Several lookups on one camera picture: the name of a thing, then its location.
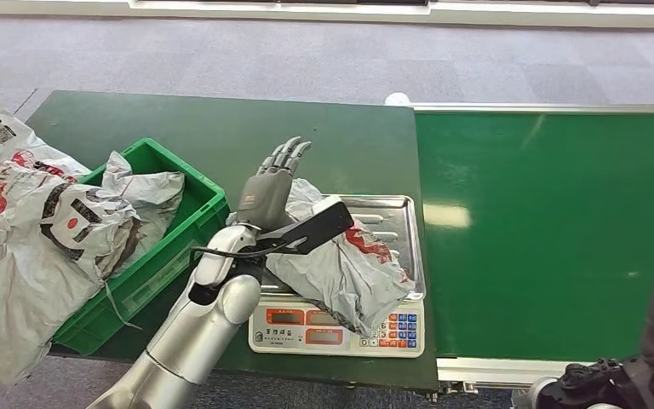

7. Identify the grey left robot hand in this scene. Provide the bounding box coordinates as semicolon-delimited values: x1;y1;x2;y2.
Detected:
235;135;313;233

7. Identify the white plastic mailer red print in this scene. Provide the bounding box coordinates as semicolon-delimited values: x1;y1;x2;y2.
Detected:
226;178;416;338

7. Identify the green conveyor belt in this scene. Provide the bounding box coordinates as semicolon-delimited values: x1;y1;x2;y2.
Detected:
386;101;654;396

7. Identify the grey crumpled plastic mailer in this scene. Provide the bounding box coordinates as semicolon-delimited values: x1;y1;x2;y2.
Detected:
100;151;186;275

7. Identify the green plastic crate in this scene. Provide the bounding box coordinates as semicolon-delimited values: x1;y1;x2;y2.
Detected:
51;137;231;357

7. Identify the white electronic scale steel tray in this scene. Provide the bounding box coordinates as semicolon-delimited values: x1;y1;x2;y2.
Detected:
248;194;427;360

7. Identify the large mailer black red print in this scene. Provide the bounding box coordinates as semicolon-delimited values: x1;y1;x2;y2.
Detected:
0;162;143;386

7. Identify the white mailer with QR labels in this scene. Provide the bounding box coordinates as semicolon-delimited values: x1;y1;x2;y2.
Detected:
0;101;92;177

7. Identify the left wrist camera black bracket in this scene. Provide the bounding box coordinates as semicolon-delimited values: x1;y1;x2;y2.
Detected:
256;194;356;256

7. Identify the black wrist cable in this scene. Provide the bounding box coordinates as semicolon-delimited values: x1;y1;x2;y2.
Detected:
188;241;283;284

